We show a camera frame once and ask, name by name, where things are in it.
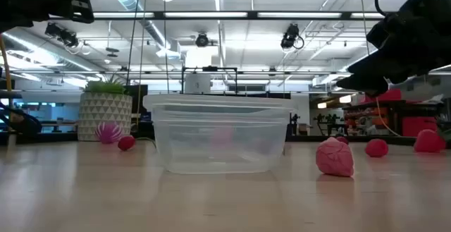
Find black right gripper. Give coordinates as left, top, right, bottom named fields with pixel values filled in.
left=336, top=0, right=451, bottom=97

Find pink leafy cabbage toy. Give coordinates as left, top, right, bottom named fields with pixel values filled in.
left=316, top=136, right=354, bottom=178

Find large red round fruit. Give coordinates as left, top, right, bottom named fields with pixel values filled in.
left=413, top=128, right=447, bottom=154

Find magenta white striped ball vegetable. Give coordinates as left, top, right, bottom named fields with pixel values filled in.
left=94, top=121, right=123, bottom=145

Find clear plastic tupperware container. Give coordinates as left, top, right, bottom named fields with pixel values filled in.
left=142, top=93, right=297, bottom=175

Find small red raspberry toy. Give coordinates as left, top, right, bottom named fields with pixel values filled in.
left=117, top=135, right=136, bottom=152

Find red crate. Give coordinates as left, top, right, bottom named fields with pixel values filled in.
left=383, top=89, right=402, bottom=103

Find black shelf table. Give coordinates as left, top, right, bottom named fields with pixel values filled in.
left=343, top=99, right=445, bottom=138

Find small black machines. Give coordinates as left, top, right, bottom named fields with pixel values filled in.
left=313, top=113, right=350, bottom=137

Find red stacked crates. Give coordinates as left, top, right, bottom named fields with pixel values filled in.
left=401, top=116, right=442, bottom=138

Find green artificial plant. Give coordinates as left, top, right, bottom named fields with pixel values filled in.
left=84, top=75, right=128, bottom=95

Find black chair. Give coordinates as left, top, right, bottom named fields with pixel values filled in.
left=0, top=101, right=43, bottom=138

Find white triangle pattern planter pot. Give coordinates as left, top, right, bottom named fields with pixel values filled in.
left=78, top=91, right=133, bottom=142

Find black monitor panel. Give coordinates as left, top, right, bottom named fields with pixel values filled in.
left=125, top=84, right=149, bottom=115

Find yellow hanging cable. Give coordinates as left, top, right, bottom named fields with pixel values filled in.
left=358, top=0, right=402, bottom=137

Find black ceiling camera cluster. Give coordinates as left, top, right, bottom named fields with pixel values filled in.
left=44, top=22, right=80, bottom=49

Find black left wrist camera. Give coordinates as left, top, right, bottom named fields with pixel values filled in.
left=71, top=0, right=95, bottom=24

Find black ceiling camera with cable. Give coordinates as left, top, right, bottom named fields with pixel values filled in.
left=280, top=23, right=306, bottom=51

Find black partition wall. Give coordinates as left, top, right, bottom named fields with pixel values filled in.
left=225, top=91, right=292, bottom=101

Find dark hanging cable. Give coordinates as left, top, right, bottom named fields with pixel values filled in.
left=125, top=0, right=142, bottom=85

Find thin hanging cord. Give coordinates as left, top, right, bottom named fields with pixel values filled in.
left=135, top=0, right=148, bottom=127

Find silver ventilation duct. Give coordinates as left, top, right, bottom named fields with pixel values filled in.
left=100, top=0, right=181, bottom=59

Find black overhead frame beam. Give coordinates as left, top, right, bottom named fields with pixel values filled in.
left=49, top=11, right=388, bottom=21

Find black metal frame stand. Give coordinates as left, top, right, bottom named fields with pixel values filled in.
left=181, top=65, right=238, bottom=95

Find round black ceiling camera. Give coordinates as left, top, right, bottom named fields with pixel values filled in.
left=195, top=32, right=210, bottom=48

